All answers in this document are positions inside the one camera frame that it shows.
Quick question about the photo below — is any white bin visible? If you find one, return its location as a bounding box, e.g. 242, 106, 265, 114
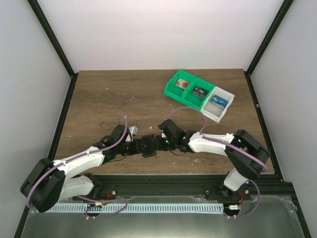
200, 86, 235, 123

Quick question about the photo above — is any left black frame post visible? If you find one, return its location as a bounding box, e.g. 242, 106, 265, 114
26, 0, 76, 77

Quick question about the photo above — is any green bin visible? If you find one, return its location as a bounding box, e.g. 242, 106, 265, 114
163, 70, 198, 103
183, 78, 215, 110

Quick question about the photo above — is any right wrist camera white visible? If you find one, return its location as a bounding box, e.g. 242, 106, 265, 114
161, 130, 168, 139

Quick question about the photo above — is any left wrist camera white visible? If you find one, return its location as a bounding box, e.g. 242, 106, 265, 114
129, 126, 138, 136

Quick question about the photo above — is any right black frame post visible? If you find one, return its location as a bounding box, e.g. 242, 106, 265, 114
244, 0, 294, 75

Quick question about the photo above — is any green bin left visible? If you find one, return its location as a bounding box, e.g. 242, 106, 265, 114
163, 70, 198, 103

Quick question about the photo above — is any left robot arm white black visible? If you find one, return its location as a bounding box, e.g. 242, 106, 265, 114
20, 124, 161, 212

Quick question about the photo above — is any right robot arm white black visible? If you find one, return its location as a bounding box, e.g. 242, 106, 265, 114
150, 119, 270, 199

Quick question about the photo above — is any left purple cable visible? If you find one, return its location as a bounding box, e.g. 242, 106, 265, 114
26, 115, 129, 209

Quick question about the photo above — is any black card holder wallet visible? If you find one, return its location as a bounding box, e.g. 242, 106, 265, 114
141, 134, 157, 158

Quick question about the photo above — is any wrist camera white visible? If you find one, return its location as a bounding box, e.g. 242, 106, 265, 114
129, 126, 138, 136
161, 130, 168, 139

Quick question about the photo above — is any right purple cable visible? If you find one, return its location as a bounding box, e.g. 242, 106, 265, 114
164, 107, 269, 219

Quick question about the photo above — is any light blue slotted cable duct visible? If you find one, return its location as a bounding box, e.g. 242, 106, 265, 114
47, 203, 224, 214

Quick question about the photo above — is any green bin middle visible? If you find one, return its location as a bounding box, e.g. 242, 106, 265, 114
183, 78, 215, 110

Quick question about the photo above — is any red white card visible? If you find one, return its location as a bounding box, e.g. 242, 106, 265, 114
175, 78, 190, 90

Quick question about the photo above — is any black aluminium front rail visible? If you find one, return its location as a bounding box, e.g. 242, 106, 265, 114
87, 174, 296, 200

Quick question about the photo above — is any black card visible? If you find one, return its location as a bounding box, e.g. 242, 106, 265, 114
192, 86, 209, 99

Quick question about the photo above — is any black frame post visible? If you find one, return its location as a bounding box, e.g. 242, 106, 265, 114
244, 0, 294, 75
26, 0, 76, 77

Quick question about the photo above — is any blue card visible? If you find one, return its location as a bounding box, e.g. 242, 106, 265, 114
211, 95, 228, 109

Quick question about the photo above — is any purple cable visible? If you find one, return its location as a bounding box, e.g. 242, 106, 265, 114
26, 115, 129, 209
164, 107, 269, 219

